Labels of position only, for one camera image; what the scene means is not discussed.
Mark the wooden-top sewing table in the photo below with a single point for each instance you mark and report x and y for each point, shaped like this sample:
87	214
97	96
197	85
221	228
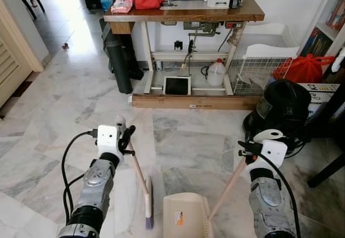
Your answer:
183	15

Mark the white-framed black foot pedal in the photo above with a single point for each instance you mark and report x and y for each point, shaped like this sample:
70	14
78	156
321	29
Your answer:
177	86

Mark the printed cardboard box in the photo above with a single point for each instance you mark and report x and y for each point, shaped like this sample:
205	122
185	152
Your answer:
323	95

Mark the white bookshelf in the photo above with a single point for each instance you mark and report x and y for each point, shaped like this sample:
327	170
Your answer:
326	32

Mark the red plastic bag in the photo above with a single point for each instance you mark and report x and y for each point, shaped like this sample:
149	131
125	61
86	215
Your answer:
304	70

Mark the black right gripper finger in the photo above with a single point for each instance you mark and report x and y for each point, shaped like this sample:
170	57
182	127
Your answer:
249	145

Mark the grey sewing table motor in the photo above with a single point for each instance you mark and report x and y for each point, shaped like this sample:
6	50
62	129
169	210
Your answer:
200	26

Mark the black table leg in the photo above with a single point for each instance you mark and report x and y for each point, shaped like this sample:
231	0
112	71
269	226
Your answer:
326	174

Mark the small brown door stopper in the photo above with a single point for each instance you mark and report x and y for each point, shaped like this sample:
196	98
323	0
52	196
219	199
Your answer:
66	46

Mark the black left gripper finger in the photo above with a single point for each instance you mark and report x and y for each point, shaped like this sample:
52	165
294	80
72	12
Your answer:
122	135
131	131

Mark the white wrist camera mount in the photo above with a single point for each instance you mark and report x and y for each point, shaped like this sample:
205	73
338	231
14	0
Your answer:
107	138
272	152

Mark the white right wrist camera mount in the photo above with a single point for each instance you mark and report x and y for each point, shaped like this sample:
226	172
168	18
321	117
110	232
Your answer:
272	152

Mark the black cylindrical bag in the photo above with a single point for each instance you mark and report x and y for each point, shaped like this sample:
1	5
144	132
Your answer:
119	60

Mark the translucent plastic jug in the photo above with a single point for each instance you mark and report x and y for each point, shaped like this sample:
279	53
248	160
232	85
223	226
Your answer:
216	75

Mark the louvred wooden door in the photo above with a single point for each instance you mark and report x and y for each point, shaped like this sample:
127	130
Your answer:
13	65

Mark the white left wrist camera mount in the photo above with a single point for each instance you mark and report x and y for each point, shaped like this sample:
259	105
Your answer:
107	138

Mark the long wooden plank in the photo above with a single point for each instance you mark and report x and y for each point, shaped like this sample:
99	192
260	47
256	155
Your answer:
178	102

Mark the black vacuum cleaner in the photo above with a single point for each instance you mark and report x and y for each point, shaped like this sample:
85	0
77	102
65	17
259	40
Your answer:
280	108

